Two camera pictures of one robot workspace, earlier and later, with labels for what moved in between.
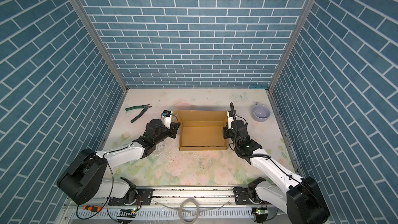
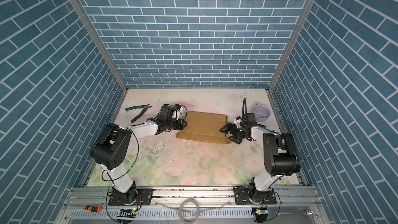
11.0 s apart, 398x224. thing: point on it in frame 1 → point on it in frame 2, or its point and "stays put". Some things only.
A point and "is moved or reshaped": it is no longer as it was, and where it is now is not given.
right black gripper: (225, 133) → (230, 125)
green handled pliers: (144, 107) stays put
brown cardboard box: (201, 130) is moved or reshaped
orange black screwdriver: (92, 208) stays put
